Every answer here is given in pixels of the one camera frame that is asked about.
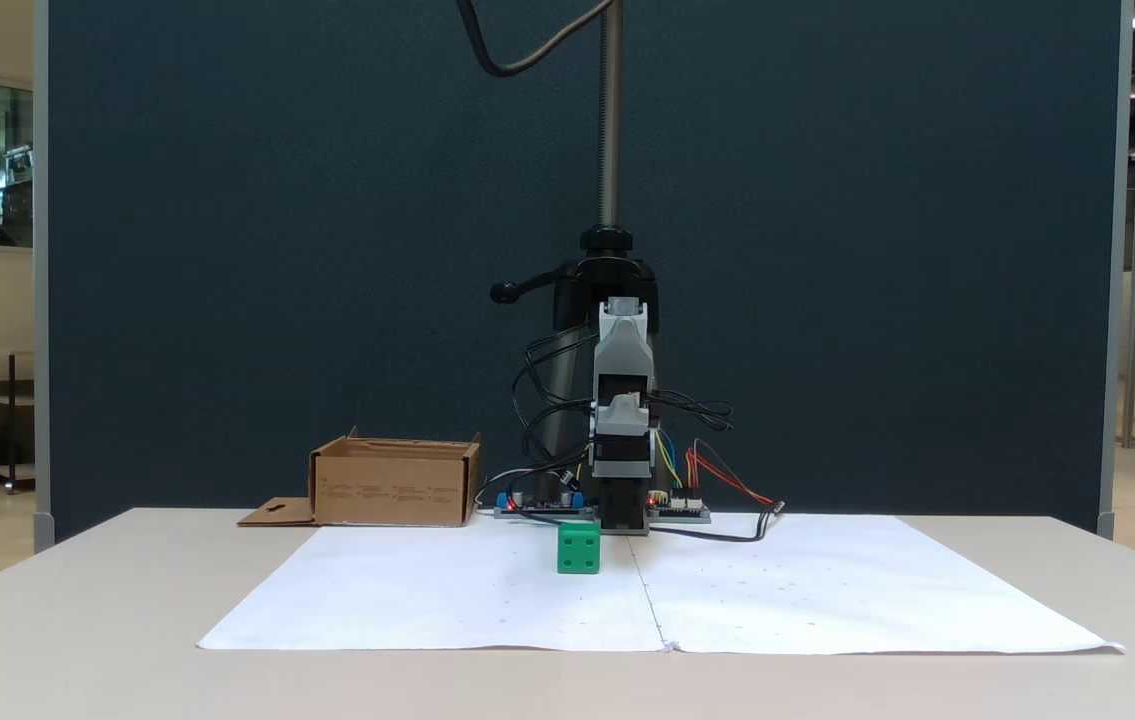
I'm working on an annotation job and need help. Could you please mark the yellow jumper wire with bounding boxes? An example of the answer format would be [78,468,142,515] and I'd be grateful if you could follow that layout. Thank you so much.
[655,428,686,492]

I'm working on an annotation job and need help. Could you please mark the brown cardboard box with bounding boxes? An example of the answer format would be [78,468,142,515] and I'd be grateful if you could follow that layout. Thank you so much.
[237,427,483,529]

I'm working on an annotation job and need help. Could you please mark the threaded metal stand pole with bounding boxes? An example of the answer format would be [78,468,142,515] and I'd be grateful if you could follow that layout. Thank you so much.
[598,0,624,231]

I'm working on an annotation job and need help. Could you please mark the circuit board with jumper wires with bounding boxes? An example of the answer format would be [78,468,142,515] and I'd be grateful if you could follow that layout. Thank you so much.
[648,489,713,525]

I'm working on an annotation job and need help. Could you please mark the white paper sheet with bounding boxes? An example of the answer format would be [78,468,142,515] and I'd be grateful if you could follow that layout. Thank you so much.
[197,513,1125,656]

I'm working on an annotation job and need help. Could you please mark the thin black looped motor cable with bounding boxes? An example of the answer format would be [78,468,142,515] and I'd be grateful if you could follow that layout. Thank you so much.
[647,388,735,433]

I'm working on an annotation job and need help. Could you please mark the black metal cart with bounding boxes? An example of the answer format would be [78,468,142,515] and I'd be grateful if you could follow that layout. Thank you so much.
[0,349,36,495]

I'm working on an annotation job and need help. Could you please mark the dark blue partition panel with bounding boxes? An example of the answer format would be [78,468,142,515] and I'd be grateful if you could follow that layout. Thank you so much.
[33,0,1134,553]

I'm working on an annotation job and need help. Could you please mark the green dice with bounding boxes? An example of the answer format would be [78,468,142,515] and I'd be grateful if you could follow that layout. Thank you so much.
[557,523,602,576]

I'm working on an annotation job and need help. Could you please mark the black stand clamp with handle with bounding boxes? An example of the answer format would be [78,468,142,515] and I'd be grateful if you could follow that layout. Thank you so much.
[489,225,663,336]

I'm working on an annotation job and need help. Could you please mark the orange jumper wires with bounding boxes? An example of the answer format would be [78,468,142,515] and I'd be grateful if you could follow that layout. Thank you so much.
[684,437,777,507]

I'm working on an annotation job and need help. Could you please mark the blue power circuit board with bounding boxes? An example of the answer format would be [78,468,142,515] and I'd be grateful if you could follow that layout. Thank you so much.
[493,487,599,522]

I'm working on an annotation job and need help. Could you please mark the black motor cable bundle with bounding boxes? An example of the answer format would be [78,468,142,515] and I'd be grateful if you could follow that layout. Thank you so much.
[511,330,597,521]

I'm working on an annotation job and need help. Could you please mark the thick black hanging cable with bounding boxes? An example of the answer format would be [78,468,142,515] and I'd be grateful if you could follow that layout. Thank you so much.
[454,0,618,79]

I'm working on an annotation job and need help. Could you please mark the black cable with white connector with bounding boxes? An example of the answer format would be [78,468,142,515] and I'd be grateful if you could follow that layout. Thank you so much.
[649,500,786,544]

